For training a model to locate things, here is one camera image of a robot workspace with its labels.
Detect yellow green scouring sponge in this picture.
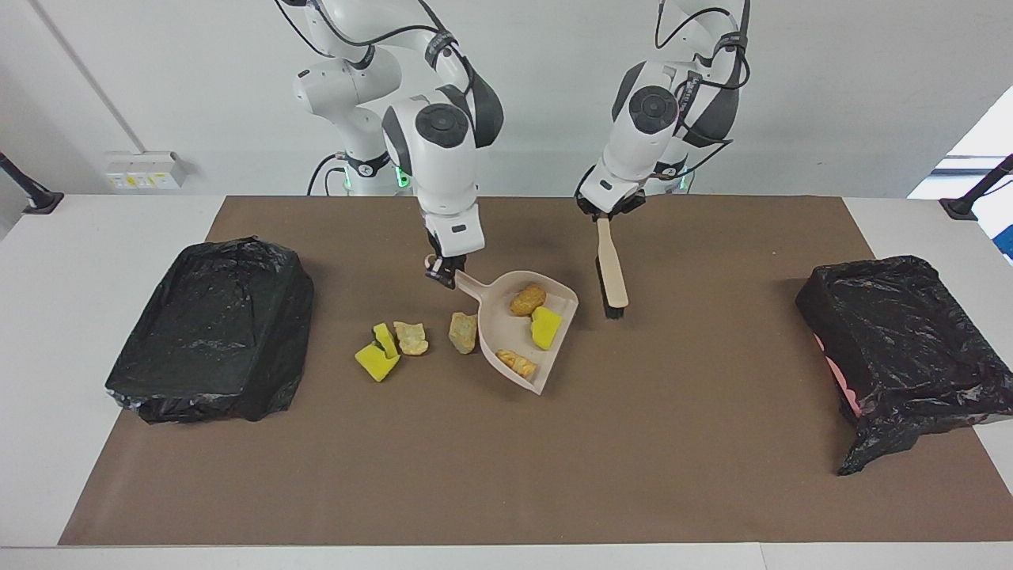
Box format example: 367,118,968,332
354,321,401,384

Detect pink bin black bag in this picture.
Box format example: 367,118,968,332
795,254,1013,477

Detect brown table mat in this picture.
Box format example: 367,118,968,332
59,196,1013,547

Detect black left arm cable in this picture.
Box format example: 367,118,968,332
654,0,749,172

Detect white wall cable conduit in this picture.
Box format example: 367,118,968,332
30,0,145,155

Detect beige sponge chunk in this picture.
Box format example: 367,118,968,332
496,349,537,379
448,311,480,355
393,320,431,357

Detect white wall power outlet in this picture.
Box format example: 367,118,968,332
104,150,189,192

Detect flat bin black bag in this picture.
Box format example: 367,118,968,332
104,235,316,425

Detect black right base cable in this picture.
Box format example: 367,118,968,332
307,153,349,196

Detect yellow sponge piece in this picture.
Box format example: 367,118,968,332
530,306,563,352

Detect black clamp stand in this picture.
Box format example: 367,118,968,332
939,154,1013,222
0,150,65,215

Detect beige hand brush black bristles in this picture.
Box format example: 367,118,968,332
594,217,631,320

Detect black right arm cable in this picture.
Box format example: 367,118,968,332
273,0,484,96

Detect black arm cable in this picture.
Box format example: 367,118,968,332
654,0,749,172
273,0,484,96

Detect beige plastic dustpan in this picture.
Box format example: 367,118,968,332
454,269,580,396

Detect brown sponge lump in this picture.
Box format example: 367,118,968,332
510,283,548,317

